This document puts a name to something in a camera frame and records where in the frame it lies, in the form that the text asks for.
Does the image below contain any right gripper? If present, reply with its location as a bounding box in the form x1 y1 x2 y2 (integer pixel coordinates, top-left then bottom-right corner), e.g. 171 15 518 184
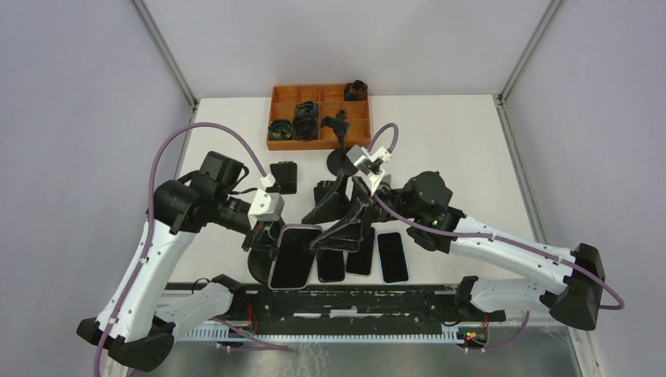
302 169 421 252

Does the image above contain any round base stand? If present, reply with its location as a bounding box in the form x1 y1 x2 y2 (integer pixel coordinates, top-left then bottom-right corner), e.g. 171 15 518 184
320 109 357 176
243 235 279 285

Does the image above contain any black case phone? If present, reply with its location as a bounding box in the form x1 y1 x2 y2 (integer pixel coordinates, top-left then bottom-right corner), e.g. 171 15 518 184
317 250 346 284

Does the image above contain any white pink case phone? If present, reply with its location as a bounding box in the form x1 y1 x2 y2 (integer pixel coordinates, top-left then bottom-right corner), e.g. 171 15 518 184
346 227 375 276

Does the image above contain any small black folding stand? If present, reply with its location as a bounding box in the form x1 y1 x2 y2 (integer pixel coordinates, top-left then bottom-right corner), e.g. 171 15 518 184
268 161 298 195

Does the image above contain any blue case phone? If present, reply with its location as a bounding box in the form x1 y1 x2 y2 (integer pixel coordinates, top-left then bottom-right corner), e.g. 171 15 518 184
377 232 409 284

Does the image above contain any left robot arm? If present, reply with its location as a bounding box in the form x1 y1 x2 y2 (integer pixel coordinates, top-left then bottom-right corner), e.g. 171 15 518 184
76 152 284 372

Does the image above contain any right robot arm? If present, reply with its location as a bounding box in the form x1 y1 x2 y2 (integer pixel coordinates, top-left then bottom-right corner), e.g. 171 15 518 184
302 171 607 331

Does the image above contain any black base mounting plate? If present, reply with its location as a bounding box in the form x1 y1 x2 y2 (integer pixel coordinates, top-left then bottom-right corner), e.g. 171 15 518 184
221 284 507 335

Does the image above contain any black coil tray front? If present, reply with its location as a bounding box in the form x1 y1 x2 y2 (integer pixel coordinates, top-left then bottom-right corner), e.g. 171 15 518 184
293 118 318 141

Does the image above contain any black coil tray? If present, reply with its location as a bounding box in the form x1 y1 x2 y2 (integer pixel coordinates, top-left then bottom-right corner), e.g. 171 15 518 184
293 118 318 141
268 118 294 141
294 101 320 123

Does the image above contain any black coil tray left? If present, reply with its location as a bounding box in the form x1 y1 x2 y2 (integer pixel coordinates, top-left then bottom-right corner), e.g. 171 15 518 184
268 118 294 141

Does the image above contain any black coil tray middle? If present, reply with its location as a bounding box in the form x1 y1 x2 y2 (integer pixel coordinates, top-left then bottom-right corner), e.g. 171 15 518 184
294 101 320 123

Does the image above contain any orange compartment tray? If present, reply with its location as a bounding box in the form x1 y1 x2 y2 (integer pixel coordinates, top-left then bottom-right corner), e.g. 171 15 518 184
265 80 371 151

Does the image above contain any black coil back corner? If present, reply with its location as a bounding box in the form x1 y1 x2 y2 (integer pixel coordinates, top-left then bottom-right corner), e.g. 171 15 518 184
343 80 368 101

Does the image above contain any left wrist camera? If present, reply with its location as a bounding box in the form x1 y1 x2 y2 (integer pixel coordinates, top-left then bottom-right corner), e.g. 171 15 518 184
247 174 285 227

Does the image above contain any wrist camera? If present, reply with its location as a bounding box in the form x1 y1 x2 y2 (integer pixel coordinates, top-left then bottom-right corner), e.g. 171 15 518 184
247 174 285 227
346 145 392 196

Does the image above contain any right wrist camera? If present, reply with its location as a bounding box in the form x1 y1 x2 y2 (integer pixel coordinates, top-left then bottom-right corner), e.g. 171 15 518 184
346 145 392 196

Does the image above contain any white comb cable duct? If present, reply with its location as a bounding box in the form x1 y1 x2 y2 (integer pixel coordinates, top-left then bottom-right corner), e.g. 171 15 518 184
177 324 470 345

